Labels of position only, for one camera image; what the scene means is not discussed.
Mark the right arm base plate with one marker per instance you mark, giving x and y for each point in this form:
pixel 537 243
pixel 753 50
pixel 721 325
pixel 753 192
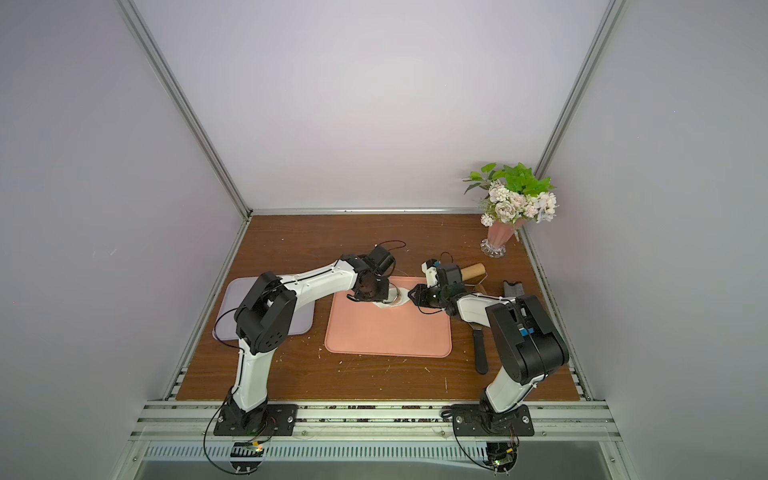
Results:
pixel 475 420

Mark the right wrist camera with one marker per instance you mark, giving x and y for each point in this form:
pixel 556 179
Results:
pixel 429 269

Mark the artificial flower bouquet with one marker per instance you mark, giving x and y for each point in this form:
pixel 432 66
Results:
pixel 512 194

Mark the wooden rolling pin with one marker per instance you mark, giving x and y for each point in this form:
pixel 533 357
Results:
pixel 473 277

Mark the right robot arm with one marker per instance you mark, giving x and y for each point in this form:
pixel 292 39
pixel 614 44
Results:
pixel 528 343

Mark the pink glass vase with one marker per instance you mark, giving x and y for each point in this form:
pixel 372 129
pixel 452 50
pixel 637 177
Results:
pixel 499 233

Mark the blue work glove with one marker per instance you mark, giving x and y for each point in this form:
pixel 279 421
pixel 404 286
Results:
pixel 515 289

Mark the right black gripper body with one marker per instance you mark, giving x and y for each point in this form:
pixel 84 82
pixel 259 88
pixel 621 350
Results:
pixel 426 294

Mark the pink silicone mat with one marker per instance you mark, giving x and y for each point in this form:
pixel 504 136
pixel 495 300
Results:
pixel 405 331

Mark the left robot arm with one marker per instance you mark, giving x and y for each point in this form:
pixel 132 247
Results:
pixel 264 317

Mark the small dough piece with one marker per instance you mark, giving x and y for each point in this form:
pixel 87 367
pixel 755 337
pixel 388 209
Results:
pixel 403 299

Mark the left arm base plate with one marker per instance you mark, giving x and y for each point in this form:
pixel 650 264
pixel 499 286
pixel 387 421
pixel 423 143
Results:
pixel 268 419

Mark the purple silicone mat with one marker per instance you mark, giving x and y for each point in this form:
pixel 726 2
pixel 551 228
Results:
pixel 235 292

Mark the aluminium frame rail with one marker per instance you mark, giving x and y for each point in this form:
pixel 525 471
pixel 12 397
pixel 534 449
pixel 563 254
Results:
pixel 376 421

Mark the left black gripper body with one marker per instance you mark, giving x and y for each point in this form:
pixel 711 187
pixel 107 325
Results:
pixel 377 292

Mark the black handled metal scraper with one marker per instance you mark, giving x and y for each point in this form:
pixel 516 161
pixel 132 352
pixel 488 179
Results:
pixel 480 357

